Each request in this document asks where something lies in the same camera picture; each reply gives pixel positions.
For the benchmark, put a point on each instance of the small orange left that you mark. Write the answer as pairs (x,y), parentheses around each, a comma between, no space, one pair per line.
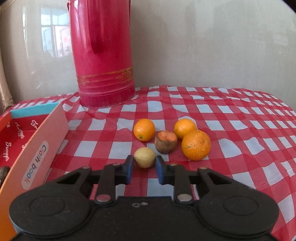
(144,130)

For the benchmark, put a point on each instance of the pale yellow round fruit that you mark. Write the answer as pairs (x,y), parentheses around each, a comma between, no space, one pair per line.
(144,157)

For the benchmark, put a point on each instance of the beige embroidered curtain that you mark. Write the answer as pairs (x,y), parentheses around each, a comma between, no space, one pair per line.
(6,97)

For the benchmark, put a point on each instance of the brown bitten fruit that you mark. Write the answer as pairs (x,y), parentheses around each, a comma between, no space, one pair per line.
(165,142)

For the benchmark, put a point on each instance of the small orange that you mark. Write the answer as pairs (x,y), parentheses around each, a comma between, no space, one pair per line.
(183,127)
(144,130)

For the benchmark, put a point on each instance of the orange cloth book box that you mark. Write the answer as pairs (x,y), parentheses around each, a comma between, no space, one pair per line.
(30,139)

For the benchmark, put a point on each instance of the large orange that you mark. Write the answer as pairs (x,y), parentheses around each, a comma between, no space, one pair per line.
(196,145)

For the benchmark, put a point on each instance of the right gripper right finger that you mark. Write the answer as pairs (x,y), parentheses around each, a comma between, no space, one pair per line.
(223,207)

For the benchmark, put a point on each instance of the red thermos flask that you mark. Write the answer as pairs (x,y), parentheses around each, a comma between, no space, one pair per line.
(100,38)

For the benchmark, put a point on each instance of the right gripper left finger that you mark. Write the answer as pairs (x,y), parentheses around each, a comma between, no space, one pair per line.
(67,206)

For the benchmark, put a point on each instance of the small orange back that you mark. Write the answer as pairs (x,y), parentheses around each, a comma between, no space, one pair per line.
(183,127)

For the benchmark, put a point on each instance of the red white checkered tablecloth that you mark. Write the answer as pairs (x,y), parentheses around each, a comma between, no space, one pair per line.
(252,137)

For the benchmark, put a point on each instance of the dark rotten banana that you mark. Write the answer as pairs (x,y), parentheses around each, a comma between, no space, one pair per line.
(4,170)

